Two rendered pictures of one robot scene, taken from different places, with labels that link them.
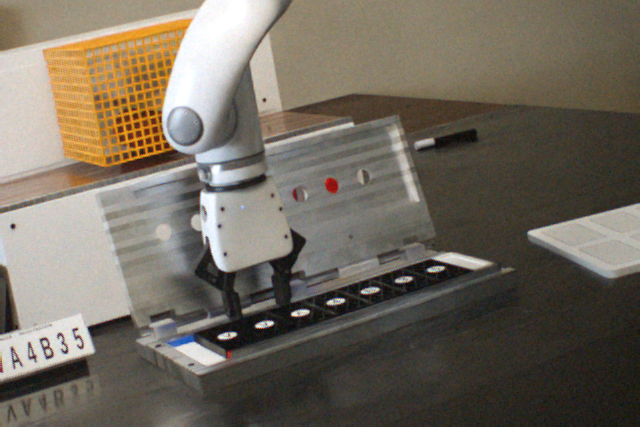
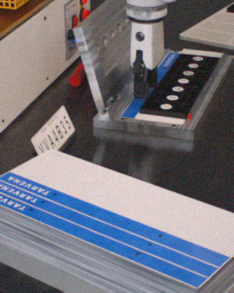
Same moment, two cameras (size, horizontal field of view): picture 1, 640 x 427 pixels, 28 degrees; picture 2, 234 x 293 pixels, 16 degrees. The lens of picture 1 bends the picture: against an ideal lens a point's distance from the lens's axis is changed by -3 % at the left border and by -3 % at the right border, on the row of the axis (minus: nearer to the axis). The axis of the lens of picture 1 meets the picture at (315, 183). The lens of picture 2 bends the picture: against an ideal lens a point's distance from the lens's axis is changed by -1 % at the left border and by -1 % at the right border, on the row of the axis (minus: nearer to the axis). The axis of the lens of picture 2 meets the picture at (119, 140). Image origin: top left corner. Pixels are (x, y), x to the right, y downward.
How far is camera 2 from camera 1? 143 cm
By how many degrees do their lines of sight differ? 46
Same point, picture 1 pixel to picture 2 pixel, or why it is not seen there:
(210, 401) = (207, 143)
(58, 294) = (10, 97)
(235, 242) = (155, 51)
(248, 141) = not seen: outside the picture
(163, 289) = (107, 84)
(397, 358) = not seen: outside the picture
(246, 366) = (200, 121)
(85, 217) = (19, 44)
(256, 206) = (160, 30)
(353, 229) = not seen: hidden behind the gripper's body
